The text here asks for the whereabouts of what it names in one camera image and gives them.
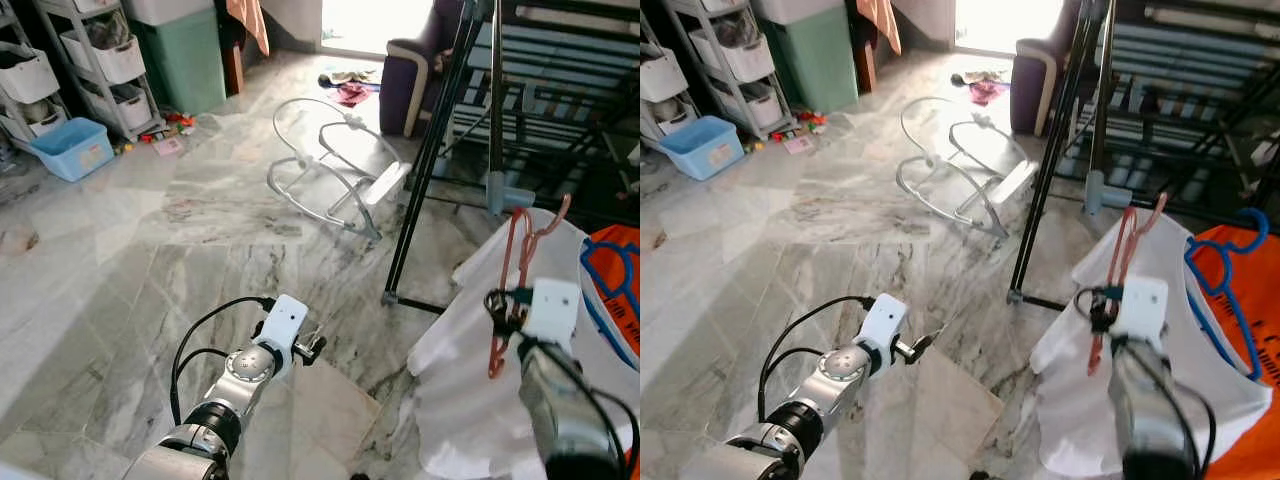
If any pink plastic hanger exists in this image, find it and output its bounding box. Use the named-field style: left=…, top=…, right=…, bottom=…
left=1088, top=193, right=1169, bottom=376
left=487, top=193, right=574, bottom=381

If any blue plastic hanger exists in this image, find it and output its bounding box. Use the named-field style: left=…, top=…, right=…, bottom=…
left=580, top=238, right=641, bottom=371
left=1185, top=207, right=1271, bottom=381

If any white t-shirt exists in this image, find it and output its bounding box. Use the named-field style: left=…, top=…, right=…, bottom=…
left=1030, top=208, right=1273, bottom=479
left=405, top=205, right=641, bottom=480

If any orange t-shirt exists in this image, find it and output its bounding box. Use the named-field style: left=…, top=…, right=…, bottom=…
left=583, top=225, right=641, bottom=480
left=1190, top=222, right=1280, bottom=480

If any black metal drying rack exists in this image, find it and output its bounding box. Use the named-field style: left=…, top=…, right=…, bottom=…
left=1005, top=0, right=1280, bottom=311
left=383, top=0, right=641, bottom=316

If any purple armchair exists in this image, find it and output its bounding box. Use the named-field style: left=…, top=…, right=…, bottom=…
left=380, top=0, right=471, bottom=138
left=1010, top=0, right=1086, bottom=136

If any pink cloth heap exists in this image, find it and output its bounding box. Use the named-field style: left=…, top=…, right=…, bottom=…
left=320, top=68, right=383, bottom=106
left=950, top=68, right=1011, bottom=106

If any light blue plastic basket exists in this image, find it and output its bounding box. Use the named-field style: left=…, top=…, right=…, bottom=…
left=28, top=117, right=116, bottom=183
left=657, top=115, right=746, bottom=181

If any grey drawer storage rack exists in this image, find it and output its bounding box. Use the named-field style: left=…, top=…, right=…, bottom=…
left=35, top=0, right=166, bottom=141
left=0, top=0, right=71, bottom=151
left=640, top=0, right=701, bottom=141
left=665, top=0, right=801, bottom=141

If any green white storage bin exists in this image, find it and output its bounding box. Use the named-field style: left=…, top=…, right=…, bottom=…
left=755, top=0, right=861, bottom=114
left=125, top=0, right=229, bottom=116

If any peach hanging cloth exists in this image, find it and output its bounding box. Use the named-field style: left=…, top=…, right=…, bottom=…
left=855, top=0, right=903, bottom=56
left=225, top=0, right=271, bottom=56

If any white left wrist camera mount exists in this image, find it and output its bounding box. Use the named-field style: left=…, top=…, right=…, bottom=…
left=860, top=293, right=909, bottom=359
left=262, top=293, right=309, bottom=361

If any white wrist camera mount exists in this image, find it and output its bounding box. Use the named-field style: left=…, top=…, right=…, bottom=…
left=1115, top=277, right=1171, bottom=341
left=860, top=293, right=909, bottom=359
left=525, top=278, right=583, bottom=346
left=262, top=293, right=309, bottom=361

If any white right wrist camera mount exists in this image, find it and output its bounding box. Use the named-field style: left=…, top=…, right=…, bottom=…
left=1115, top=277, right=1171, bottom=341
left=525, top=278, right=583, bottom=346

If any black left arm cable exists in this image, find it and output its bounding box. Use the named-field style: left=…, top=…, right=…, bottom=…
left=168, top=295, right=276, bottom=426
left=755, top=295, right=871, bottom=421

